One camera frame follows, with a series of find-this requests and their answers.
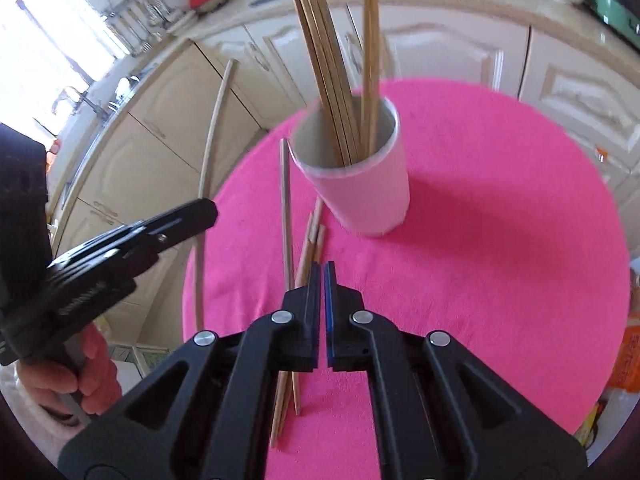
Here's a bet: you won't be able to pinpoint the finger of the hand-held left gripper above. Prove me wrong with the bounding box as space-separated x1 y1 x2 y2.
47 214 219 286
112 198 219 235

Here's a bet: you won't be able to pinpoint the pink cup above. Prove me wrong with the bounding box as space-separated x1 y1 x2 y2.
288 95 412 238

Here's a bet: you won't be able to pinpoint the person's left hand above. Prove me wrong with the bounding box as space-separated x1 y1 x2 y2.
17 324 119 423

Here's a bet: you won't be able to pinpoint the pink tablecloth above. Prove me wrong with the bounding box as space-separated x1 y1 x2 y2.
182 78 632 480

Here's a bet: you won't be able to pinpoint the cream base cabinets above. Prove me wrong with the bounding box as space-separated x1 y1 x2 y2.
47 5 640 351

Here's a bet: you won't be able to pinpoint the bundle of wooden chopsticks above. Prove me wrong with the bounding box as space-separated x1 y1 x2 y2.
286 0 381 167

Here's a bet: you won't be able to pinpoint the brown wooden chopstick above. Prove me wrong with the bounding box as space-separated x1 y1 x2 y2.
279 138 303 416
302 224 327 264
270 197 325 450

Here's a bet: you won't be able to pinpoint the kitchen window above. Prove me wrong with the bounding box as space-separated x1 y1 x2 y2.
0 0 132 126

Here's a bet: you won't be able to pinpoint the metal faucet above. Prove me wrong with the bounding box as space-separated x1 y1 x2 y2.
52 85 108 122

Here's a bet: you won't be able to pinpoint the orange snack bag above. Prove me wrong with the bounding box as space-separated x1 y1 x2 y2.
575 270 640 448

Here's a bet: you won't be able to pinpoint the pale wooden chopstick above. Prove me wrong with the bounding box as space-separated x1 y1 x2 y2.
194 59 237 331

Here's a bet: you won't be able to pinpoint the metal utensil rack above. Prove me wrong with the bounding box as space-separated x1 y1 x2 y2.
104 0 176 56

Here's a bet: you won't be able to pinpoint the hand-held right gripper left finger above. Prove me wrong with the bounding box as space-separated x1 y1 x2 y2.
57 261 323 480

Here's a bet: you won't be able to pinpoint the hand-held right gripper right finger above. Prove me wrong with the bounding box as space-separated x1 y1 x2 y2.
324 260 588 480

